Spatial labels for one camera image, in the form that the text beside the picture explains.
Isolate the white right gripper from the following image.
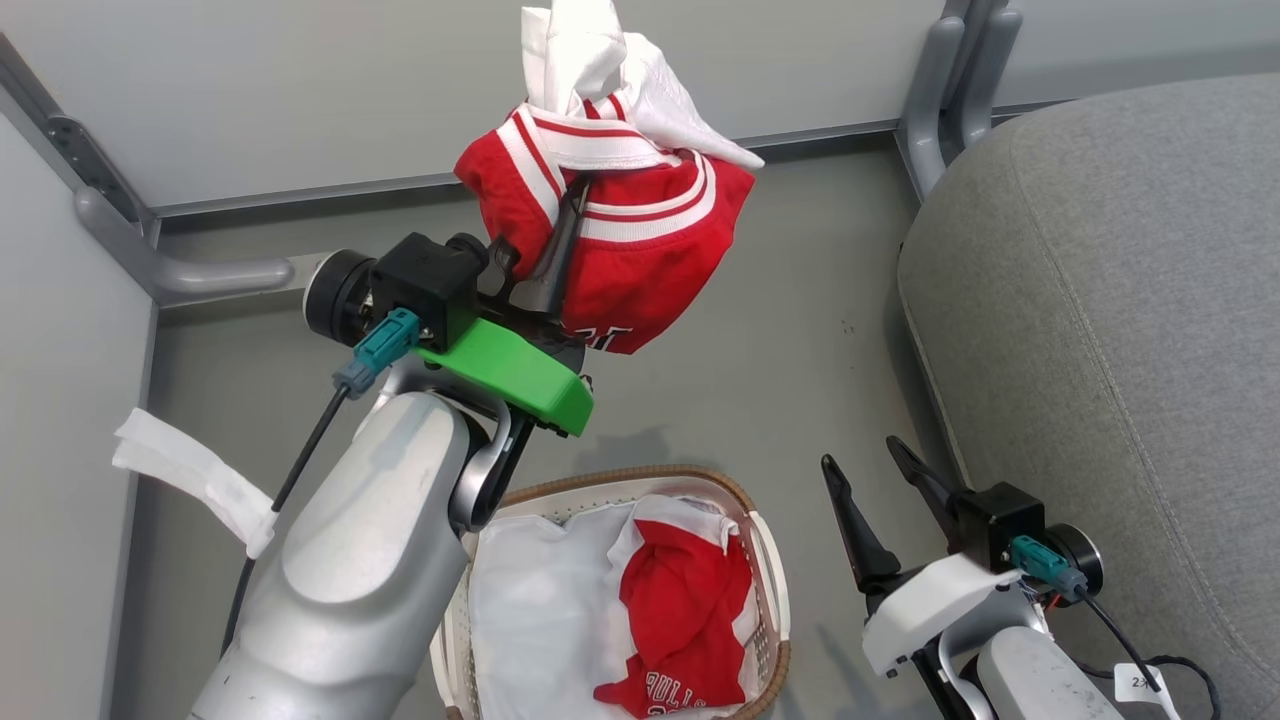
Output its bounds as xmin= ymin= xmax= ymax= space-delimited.
xmin=820 ymin=435 xmax=1023 ymax=681

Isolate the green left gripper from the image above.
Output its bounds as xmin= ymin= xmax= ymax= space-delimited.
xmin=413 ymin=176 xmax=596 ymax=439

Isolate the red jersey with white trim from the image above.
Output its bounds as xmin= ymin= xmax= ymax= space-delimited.
xmin=454 ymin=92 xmax=757 ymax=356

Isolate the white mesh garment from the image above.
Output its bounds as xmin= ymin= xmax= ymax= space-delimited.
xmin=520 ymin=0 xmax=767 ymax=171

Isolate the red Bulls jersey black lettering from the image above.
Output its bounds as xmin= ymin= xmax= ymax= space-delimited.
xmin=592 ymin=517 xmax=754 ymax=720

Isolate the white basket with brown rim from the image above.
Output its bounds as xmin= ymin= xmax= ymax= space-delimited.
xmin=429 ymin=464 xmax=792 ymax=720

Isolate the grey fabric sofa seat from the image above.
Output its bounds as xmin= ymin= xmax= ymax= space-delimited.
xmin=896 ymin=72 xmax=1280 ymax=720

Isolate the white clothing in basket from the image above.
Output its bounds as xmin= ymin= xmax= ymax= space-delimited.
xmin=467 ymin=494 xmax=767 ymax=720

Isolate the small white paper label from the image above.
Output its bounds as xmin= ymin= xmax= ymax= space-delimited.
xmin=1112 ymin=662 xmax=1183 ymax=720

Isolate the grey partition foot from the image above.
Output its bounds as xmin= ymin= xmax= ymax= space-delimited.
xmin=73 ymin=185 xmax=297 ymax=308
xmin=894 ymin=0 xmax=1027 ymax=203

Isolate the black cable with teal plug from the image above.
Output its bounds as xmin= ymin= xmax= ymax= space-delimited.
xmin=220 ymin=307 xmax=423 ymax=658
xmin=1008 ymin=534 xmax=1223 ymax=720

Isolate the white tape strip on cable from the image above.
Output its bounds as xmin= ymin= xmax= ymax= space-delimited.
xmin=112 ymin=407 xmax=279 ymax=560

